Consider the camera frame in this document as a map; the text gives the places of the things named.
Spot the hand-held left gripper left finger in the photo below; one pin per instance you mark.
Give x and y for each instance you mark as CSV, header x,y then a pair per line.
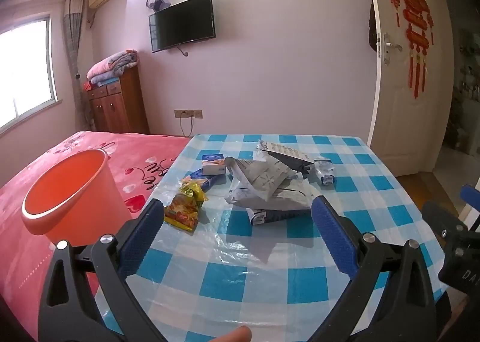
x,y
144,237

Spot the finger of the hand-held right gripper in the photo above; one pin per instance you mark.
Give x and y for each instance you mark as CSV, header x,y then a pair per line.
x,y
471,195
438,216

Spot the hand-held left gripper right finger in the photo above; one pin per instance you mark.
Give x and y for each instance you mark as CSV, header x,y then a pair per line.
x,y
333,237

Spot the yellow snack packet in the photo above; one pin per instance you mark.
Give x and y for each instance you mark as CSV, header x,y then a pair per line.
x,y
183,208

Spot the dark blue milk carton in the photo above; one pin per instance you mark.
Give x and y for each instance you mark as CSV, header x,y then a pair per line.
x,y
270,216

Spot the wet wipes packet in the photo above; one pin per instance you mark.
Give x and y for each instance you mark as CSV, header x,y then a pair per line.
x,y
324,170

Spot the orange plastic bucket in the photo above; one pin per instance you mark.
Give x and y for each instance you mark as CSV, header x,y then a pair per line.
x,y
71,199

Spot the blue tissue pack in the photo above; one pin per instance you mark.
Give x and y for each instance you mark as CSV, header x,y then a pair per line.
x,y
213,163
204,180

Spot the white printed plastic bag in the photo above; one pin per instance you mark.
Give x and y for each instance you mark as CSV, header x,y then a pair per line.
x,y
262,180

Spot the white grey milk carton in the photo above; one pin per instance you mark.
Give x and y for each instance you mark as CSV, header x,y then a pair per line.
x,y
287,156

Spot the person's left hand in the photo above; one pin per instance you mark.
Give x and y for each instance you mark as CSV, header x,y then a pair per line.
x,y
234,335

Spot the pink printed bed blanket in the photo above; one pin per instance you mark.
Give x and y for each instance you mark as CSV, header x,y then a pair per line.
x,y
142,162

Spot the blue checked tablecloth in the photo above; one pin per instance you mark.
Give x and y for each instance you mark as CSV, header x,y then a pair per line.
x,y
262,274

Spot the white door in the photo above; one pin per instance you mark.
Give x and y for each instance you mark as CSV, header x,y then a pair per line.
x,y
412,131

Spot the brown wooden cabinet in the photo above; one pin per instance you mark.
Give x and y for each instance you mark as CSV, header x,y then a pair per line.
x,y
120,105

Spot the red cloth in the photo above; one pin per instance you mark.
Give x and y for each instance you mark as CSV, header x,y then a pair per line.
x,y
88,86

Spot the folded pink blanket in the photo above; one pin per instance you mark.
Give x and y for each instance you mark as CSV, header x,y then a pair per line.
x,y
99,67

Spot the folded floral quilt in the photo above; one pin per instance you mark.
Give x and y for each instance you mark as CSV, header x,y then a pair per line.
x,y
122,61

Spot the grey curtain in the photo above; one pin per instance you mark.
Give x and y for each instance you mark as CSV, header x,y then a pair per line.
x,y
75,56

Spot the dark hanging bag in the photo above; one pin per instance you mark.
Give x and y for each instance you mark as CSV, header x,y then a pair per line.
x,y
372,26

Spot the red hanging door decoration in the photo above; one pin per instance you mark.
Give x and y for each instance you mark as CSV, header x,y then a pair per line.
x,y
410,8

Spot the window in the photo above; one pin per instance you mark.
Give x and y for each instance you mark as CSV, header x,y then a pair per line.
x,y
26,71

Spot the wall power outlet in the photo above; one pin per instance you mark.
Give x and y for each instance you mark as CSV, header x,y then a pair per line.
x,y
188,113

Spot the black wall television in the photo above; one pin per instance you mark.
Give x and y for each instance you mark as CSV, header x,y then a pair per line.
x,y
182,23

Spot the small wall box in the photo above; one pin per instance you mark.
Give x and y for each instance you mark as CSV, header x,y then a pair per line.
x,y
162,4

